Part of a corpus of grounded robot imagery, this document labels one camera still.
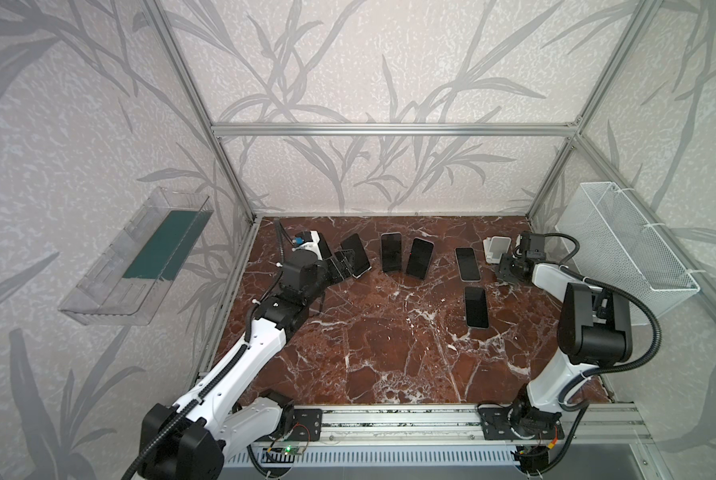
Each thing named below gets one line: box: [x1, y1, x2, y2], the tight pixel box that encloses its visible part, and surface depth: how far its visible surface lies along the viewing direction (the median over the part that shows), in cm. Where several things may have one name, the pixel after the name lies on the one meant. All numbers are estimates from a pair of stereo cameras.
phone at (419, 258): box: [406, 237, 435, 280], surface depth 100 cm
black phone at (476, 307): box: [464, 286, 490, 329], surface depth 98 cm
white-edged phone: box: [455, 247, 481, 283], surface depth 107 cm
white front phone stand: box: [483, 236, 512, 264], surface depth 107 cm
